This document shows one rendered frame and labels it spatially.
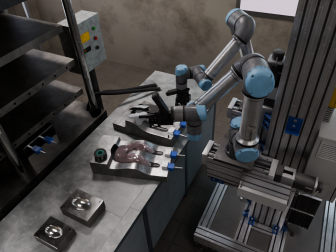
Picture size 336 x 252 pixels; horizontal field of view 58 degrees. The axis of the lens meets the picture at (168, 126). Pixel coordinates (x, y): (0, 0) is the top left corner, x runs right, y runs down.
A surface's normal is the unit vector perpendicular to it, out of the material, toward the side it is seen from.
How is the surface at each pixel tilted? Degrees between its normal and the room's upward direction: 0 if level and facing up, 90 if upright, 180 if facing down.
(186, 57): 90
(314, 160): 90
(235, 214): 0
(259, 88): 82
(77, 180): 0
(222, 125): 0
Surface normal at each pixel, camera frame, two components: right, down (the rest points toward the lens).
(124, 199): -0.04, -0.75
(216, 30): -0.44, 0.61
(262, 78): -0.02, 0.56
